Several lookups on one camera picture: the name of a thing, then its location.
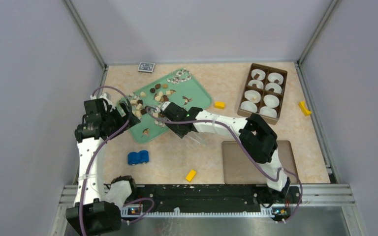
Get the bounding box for green plastic tray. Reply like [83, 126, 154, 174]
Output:
[127, 68, 212, 144]

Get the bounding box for tan box lid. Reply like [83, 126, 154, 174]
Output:
[221, 140, 298, 184]

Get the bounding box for brown chocolate box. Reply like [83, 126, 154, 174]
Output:
[237, 63, 287, 125]

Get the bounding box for metal tweezers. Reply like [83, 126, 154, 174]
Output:
[188, 132, 206, 146]

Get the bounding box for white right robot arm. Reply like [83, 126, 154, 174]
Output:
[158, 102, 291, 203]

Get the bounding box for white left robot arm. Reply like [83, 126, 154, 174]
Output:
[66, 93, 140, 236]

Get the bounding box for yellow block near tray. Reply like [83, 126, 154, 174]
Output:
[214, 101, 226, 110]

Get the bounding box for blue toy car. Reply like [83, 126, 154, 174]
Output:
[127, 150, 150, 165]

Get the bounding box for playing card deck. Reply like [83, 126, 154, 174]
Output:
[137, 62, 156, 73]

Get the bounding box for yellow block front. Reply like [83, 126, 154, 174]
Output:
[185, 169, 197, 182]

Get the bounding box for white cup lower left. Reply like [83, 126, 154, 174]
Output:
[244, 89, 261, 104]

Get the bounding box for white cup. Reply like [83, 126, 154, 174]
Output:
[263, 94, 280, 108]
[265, 83, 283, 94]
[251, 69, 266, 81]
[259, 106, 278, 118]
[244, 89, 261, 104]
[268, 72, 284, 85]

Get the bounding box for white cup bottom right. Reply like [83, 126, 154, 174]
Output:
[259, 106, 278, 118]

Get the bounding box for white cup top left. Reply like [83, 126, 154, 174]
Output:
[251, 69, 266, 81]

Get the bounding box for white cup lower right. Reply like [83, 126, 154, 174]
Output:
[263, 94, 280, 108]

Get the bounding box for white cup top right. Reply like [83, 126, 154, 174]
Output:
[268, 72, 284, 85]

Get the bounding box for white cup middle right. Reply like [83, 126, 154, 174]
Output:
[265, 83, 283, 94]

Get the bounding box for yellow block right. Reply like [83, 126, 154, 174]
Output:
[298, 101, 312, 117]

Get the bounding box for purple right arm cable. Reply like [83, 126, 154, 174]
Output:
[145, 106, 304, 224]

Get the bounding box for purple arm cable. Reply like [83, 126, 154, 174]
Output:
[145, 106, 304, 224]
[78, 85, 156, 236]

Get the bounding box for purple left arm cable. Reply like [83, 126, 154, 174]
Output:
[78, 85, 156, 236]

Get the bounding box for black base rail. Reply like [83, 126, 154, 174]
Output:
[126, 184, 301, 214]

